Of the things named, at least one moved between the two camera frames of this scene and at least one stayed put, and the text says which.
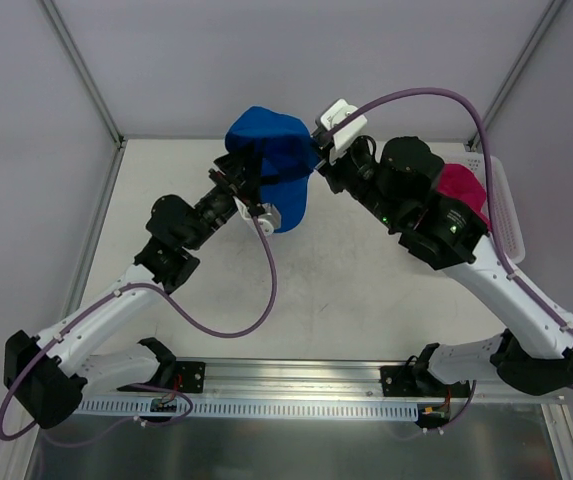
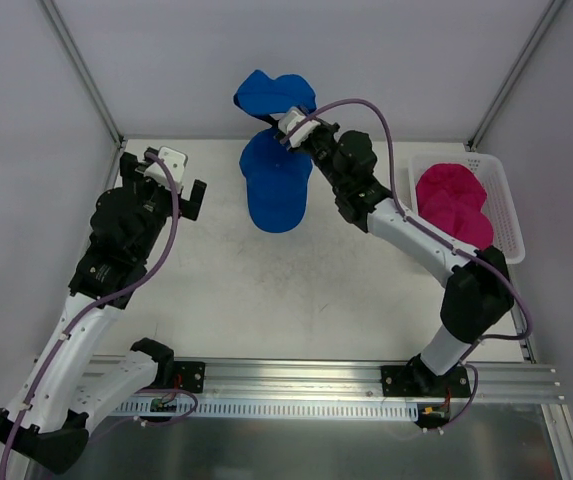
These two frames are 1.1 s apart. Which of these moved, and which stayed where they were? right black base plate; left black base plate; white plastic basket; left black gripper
Moved: left black gripper
Stayed: left black base plate; white plastic basket; right black base plate
